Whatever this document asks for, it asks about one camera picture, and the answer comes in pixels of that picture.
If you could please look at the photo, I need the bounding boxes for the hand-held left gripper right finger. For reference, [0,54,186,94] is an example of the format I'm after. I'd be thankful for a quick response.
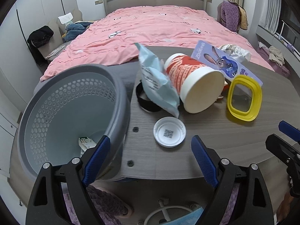
[191,135,275,225]

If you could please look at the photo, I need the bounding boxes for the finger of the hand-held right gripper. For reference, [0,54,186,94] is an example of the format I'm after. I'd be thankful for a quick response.
[265,134,300,167]
[279,121,300,143]

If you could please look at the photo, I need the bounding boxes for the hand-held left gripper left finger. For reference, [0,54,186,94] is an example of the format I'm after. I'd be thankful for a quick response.
[25,135,111,225]

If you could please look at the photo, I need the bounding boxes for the white round plastic lid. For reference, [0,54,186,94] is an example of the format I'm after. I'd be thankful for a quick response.
[153,117,186,148]

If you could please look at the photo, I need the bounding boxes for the yellow plastic lid frame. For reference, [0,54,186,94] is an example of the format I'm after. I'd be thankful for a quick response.
[226,75,262,122]

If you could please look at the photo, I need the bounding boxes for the grey perforated plastic basket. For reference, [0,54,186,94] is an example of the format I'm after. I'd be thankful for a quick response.
[17,64,132,181]

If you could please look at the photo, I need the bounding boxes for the black tape ring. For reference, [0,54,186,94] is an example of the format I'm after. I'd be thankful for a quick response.
[136,82,162,112]

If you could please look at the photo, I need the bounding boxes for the red white paper cup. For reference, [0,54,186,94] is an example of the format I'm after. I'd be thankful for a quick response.
[163,53,226,113]

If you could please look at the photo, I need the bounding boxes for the light blue plastic packet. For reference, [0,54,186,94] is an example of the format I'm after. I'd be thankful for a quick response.
[134,43,180,118]

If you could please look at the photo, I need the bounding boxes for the purple rabbit print box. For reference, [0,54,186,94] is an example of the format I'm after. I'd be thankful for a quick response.
[191,40,263,87]

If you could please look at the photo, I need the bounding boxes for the person's right forearm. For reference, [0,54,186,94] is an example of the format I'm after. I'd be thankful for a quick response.
[277,190,293,223]

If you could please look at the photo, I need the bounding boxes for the small green white carton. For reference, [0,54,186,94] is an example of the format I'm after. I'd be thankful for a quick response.
[78,136,96,157]

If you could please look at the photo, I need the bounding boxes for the purple plush slipper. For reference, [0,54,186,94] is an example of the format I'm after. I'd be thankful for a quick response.
[62,184,130,223]
[220,185,239,225]

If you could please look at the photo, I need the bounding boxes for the blue face mask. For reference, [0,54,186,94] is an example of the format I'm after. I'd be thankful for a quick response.
[172,207,204,225]

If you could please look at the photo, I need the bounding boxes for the white table base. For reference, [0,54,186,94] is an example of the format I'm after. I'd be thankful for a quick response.
[143,198,202,225]

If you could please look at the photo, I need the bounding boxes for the beige crumpled cloth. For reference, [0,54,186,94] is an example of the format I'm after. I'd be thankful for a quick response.
[268,46,285,67]

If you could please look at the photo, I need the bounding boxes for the grey bed sheet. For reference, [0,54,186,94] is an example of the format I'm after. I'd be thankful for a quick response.
[33,57,141,96]

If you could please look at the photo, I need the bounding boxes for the crumpled white wrapper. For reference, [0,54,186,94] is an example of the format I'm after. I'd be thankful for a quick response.
[219,44,251,63]

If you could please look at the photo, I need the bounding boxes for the white door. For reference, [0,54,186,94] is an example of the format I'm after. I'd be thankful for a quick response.
[0,91,20,176]

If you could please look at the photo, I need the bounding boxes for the magazine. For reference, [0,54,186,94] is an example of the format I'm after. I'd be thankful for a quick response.
[45,46,65,59]

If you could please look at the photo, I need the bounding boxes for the white sheer curtain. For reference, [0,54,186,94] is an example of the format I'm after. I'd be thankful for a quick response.
[261,0,282,37]

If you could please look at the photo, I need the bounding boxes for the blue fleece blanket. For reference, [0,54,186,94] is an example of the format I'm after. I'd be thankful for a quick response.
[62,22,94,43]

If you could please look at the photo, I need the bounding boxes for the bed with pink duvet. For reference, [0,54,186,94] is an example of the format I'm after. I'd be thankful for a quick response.
[40,5,276,82]

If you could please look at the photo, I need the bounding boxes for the chair under purple garment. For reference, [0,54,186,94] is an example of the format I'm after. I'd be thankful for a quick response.
[216,3,225,24]

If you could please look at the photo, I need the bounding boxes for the beige armchair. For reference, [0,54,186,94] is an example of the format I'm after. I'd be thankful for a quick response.
[56,9,83,44]

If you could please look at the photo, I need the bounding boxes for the white towel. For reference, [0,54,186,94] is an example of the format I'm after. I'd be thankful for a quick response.
[58,13,73,25]

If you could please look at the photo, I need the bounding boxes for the white wardrobe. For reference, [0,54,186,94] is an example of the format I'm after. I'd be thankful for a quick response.
[0,0,79,113]

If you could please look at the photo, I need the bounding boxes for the white metal rail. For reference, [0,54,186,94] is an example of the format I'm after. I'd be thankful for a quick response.
[279,20,298,45]

